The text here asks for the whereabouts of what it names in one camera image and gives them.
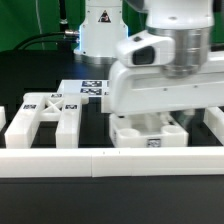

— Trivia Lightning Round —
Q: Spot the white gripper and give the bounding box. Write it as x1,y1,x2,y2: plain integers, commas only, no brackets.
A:
101,61,224,116

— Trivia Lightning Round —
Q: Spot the white chair seat part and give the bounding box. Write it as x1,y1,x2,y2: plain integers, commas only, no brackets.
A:
109,113,188,148

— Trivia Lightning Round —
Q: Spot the white front fence bar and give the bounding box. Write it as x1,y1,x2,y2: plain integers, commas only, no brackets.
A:
0,147,224,178

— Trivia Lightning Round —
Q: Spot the white side block left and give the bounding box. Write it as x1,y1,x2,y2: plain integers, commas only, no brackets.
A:
0,106,6,131

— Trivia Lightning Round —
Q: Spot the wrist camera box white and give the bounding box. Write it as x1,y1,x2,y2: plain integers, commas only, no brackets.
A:
116,31,175,67

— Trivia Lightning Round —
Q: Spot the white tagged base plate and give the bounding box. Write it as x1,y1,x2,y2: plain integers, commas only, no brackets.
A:
57,80,109,97

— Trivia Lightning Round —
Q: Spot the white chair back frame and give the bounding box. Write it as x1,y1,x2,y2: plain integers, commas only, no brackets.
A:
4,92,89,149

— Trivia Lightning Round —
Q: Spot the black cable with connector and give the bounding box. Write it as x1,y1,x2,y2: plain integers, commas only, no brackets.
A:
13,29,81,51

